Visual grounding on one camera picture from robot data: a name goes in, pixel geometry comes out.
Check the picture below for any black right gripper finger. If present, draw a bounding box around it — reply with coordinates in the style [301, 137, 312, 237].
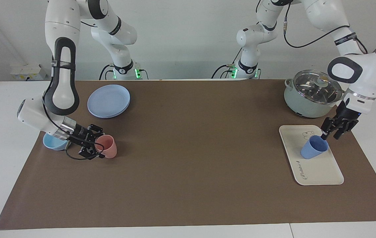
[88, 124, 104, 137]
[79, 145, 106, 159]

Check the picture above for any light blue bowl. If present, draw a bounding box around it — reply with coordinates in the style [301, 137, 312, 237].
[43, 132, 71, 151]

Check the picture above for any periwinkle blue plastic cup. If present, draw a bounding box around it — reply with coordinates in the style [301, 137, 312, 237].
[300, 135, 329, 160]

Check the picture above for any black left base cable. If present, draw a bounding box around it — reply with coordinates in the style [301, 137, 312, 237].
[211, 49, 243, 79]

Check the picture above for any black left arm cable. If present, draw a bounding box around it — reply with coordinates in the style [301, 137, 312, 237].
[282, 0, 369, 55]

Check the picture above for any glass pot lid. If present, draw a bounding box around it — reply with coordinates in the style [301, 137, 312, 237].
[292, 69, 343, 105]

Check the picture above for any black right base cable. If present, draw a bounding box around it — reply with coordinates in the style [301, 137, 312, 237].
[99, 63, 149, 81]

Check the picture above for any brown paper table mat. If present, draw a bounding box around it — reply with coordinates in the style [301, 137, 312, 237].
[0, 79, 376, 230]

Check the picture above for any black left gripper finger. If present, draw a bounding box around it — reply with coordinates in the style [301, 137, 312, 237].
[320, 117, 339, 141]
[334, 122, 359, 140]

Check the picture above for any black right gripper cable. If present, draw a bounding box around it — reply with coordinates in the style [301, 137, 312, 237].
[42, 98, 106, 161]

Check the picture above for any periwinkle blue plate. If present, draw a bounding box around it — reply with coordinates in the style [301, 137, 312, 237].
[87, 84, 131, 119]

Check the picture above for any pink plastic cup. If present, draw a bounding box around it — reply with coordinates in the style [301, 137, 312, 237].
[95, 135, 118, 159]

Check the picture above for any pale green electric pot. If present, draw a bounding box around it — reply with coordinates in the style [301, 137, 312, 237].
[284, 69, 346, 119]

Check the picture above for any black base cable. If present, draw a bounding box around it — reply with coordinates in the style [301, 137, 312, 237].
[99, 63, 149, 81]
[211, 49, 243, 79]

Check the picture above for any cream rabbit print tray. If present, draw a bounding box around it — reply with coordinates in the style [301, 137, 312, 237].
[279, 125, 345, 186]

